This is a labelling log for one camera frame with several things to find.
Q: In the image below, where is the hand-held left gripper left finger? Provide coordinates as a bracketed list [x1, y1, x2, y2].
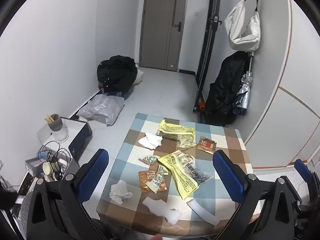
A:
[26, 149, 110, 240]

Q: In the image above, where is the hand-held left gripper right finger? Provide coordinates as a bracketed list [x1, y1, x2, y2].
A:
[212, 150, 300, 240]

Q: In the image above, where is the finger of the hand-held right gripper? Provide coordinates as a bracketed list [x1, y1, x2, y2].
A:
[294, 159, 319, 203]

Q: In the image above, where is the white tissue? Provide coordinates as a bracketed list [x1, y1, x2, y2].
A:
[109, 180, 133, 205]
[138, 132, 163, 150]
[142, 196, 183, 224]

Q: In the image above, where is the brown sachet with red heart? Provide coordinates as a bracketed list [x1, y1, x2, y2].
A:
[197, 135, 216, 155]

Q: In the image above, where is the white paper strip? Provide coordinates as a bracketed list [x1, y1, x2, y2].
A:
[186, 200, 219, 227]

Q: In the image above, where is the yellow clear snack wrapper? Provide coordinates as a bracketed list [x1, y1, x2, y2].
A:
[157, 150, 215, 201]

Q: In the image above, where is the brown foil sachet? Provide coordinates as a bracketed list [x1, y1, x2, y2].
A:
[138, 170, 167, 193]

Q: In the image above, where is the small patterned packet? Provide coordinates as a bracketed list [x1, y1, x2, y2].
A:
[139, 155, 160, 165]

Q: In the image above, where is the white green sachet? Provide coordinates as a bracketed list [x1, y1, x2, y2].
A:
[146, 165, 168, 193]

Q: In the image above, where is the yellow printed snack wrapper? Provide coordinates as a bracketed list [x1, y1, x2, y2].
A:
[157, 119, 196, 150]

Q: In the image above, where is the white shoulder bag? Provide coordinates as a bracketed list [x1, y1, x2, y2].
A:
[224, 0, 262, 52]

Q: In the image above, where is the grey clutter box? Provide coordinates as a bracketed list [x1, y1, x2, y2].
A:
[25, 150, 80, 183]

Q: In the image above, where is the navy white cardboard box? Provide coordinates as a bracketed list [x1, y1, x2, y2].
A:
[37, 117, 93, 164]

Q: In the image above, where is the checked tablecloth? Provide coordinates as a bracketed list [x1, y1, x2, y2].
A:
[96, 112, 254, 238]

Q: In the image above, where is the white plastic cup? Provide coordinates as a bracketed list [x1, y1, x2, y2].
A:
[51, 124, 69, 142]

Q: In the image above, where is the grey holder cup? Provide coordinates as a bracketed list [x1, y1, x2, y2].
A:
[47, 114, 63, 132]

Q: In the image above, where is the white wardrobe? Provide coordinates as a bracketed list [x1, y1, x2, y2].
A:
[244, 0, 320, 168]

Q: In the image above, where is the grey plastic bag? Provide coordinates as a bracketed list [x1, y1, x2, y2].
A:
[77, 94, 125, 126]

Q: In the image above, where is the silver folding umbrella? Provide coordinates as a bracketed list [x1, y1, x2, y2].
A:
[232, 52, 255, 117]

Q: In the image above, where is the black hanging jacket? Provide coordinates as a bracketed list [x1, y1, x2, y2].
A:
[204, 52, 252, 127]

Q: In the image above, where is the black fuzzy object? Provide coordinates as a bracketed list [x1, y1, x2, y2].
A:
[0, 187, 18, 210]

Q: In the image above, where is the black clothes pile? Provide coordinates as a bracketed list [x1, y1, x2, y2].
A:
[97, 55, 138, 93]

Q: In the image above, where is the beige cloth bag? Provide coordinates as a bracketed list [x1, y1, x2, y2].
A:
[132, 64, 145, 85]

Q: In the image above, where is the black framed door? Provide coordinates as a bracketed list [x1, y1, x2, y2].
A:
[194, 0, 223, 113]

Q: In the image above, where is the grey brown door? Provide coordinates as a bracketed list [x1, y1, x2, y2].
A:
[139, 0, 188, 71]

